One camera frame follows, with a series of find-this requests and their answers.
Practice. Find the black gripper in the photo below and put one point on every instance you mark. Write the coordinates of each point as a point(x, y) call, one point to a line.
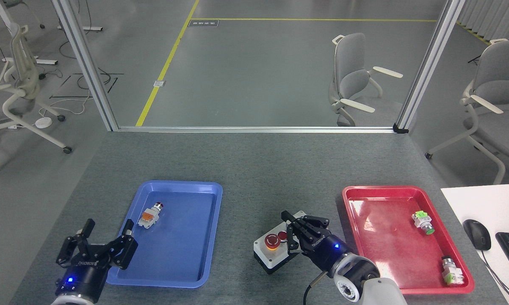
point(83, 279)
point(324, 250)

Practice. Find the grey control box with buttons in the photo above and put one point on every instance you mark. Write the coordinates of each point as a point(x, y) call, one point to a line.
point(271, 254)

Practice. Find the red push button orange base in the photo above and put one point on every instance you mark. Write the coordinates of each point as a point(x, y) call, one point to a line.
point(148, 217)

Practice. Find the silver push button green base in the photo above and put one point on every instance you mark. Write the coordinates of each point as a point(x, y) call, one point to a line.
point(452, 272)

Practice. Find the blue plastic tray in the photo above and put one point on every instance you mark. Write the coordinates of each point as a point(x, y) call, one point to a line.
point(178, 237)

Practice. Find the red plastic tray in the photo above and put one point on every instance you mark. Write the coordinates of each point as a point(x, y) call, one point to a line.
point(390, 245)

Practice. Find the white round floor socket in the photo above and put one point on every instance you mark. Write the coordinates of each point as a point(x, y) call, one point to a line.
point(43, 122)

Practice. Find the grey office chair white armrests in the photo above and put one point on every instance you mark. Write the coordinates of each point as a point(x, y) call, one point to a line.
point(349, 76)
point(500, 84)

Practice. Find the black computer mouse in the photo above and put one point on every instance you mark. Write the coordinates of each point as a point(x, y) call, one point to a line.
point(477, 234)

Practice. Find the silver floor outlet plate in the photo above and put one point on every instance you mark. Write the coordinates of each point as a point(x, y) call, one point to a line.
point(159, 83)

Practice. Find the white mesh office chair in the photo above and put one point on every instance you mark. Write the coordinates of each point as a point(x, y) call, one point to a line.
point(23, 84)

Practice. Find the white side desk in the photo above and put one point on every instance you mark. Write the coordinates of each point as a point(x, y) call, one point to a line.
point(483, 201)

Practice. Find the white desk foot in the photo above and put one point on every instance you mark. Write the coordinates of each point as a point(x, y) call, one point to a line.
point(83, 29)
point(42, 62)

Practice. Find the dark floor label sign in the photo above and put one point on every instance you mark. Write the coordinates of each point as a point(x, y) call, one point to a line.
point(203, 23)

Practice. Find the white ribbed curtain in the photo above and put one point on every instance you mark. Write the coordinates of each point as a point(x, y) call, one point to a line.
point(496, 17)

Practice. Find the silver aluminium frame rail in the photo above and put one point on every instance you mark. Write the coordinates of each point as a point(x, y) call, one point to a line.
point(254, 129)

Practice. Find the silver aluminium frame post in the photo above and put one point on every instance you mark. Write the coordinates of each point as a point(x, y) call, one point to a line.
point(87, 67)
point(428, 67)

